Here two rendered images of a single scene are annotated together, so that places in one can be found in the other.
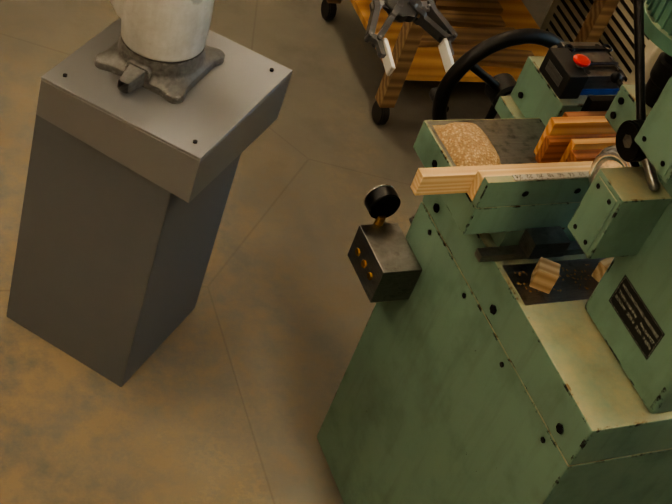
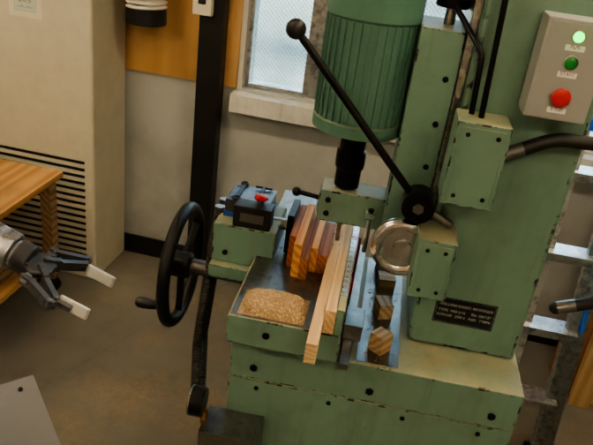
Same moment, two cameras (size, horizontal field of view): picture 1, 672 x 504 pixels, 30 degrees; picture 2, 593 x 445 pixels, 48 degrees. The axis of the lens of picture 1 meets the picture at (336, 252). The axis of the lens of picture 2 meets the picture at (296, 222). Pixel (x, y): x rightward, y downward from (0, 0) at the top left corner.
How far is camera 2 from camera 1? 1.25 m
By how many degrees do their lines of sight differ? 42
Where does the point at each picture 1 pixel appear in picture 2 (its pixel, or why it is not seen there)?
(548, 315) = (410, 361)
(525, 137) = (273, 272)
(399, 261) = (249, 426)
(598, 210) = (437, 266)
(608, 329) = (442, 336)
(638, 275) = (451, 288)
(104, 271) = not seen: outside the picture
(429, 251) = (264, 400)
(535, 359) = (437, 393)
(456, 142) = (271, 308)
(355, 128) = not seen: outside the picture
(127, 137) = not seen: outside the picture
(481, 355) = (374, 426)
